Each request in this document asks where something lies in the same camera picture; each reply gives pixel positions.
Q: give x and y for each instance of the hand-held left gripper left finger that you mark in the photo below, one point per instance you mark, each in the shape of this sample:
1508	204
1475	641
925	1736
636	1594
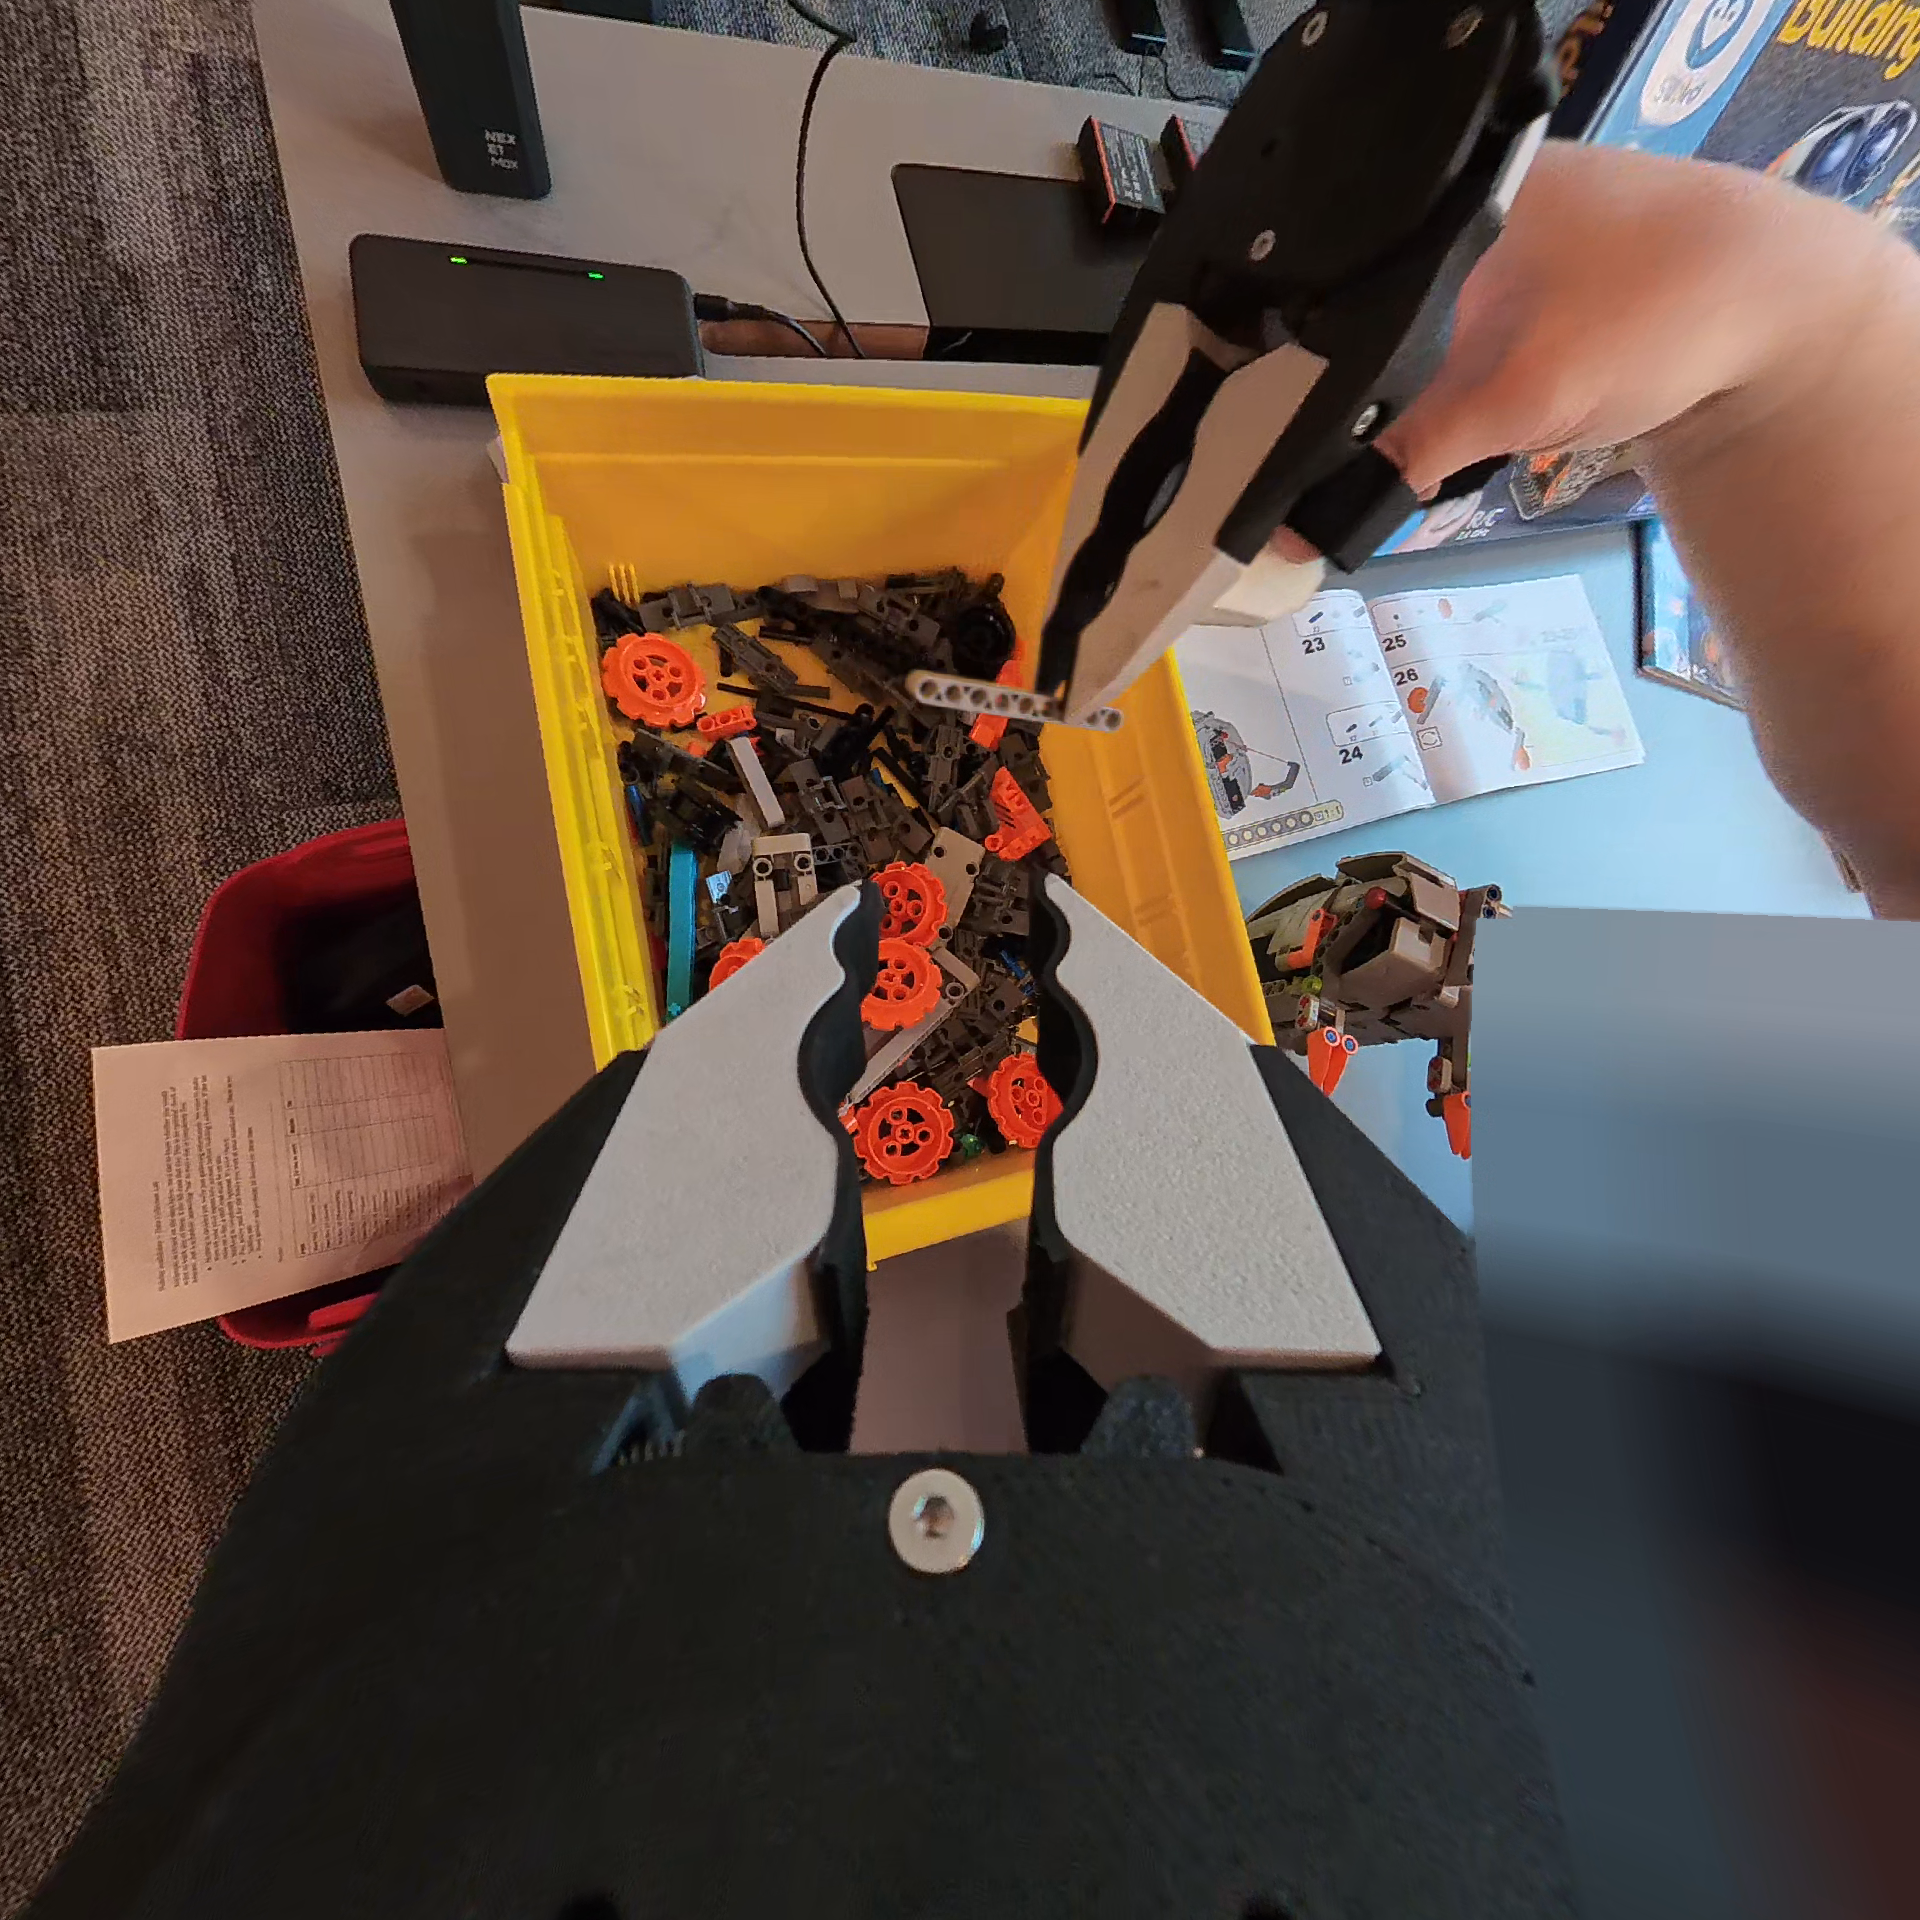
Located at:
675	1200

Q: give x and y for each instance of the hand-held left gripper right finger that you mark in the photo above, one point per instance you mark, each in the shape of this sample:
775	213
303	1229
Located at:
1214	1200

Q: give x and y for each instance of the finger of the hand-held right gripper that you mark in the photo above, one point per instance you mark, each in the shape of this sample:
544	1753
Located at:
1185	585
1102	481

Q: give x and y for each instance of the black rubber tyre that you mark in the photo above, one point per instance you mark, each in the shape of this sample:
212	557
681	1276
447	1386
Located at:
983	621

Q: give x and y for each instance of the long light grey holed beam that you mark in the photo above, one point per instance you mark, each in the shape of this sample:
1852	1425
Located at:
974	692

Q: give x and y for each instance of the grey partly built robot model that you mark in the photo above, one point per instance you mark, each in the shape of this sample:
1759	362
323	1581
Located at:
1381	945

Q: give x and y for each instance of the yellow parts bin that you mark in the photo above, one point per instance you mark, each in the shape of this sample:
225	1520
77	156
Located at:
750	481

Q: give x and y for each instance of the pile of building pieces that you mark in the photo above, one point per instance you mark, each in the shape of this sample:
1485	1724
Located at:
840	780

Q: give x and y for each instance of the person's right forearm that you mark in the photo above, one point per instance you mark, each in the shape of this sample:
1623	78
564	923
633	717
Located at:
1830	598

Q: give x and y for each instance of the black desk mat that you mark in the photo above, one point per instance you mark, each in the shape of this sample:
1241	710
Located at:
1005	270

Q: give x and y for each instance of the grey desk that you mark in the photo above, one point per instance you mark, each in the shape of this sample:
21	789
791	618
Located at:
435	675

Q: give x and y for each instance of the person's right hand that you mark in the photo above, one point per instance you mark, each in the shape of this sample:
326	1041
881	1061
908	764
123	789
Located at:
1622	329

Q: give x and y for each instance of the orange toothed wheel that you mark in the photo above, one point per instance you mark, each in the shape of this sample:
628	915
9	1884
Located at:
652	675
901	1132
901	982
908	900
1023	1098
735	960

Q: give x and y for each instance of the open instruction booklet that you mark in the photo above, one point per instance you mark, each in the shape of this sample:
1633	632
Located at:
1424	705

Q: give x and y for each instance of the orange holed angle piece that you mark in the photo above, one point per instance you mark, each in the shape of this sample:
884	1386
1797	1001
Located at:
1020	810

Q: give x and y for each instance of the blue robot kit box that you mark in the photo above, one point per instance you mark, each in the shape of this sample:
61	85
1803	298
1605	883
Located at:
1725	90

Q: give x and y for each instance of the white printed form sheet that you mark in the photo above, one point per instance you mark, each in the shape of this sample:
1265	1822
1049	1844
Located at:
270	1184

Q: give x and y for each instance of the blue cover manual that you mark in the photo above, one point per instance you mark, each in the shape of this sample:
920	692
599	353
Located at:
1673	629

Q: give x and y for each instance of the red plastic floor bin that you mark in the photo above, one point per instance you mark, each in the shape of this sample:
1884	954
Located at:
254	931

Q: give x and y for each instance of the black power adapter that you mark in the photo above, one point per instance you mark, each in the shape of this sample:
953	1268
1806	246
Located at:
524	323

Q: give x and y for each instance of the dark slim upright device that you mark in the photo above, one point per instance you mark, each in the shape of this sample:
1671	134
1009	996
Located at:
473	90

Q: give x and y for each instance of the wooden table black frame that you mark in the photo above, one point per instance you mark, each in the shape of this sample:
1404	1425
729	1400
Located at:
1185	24

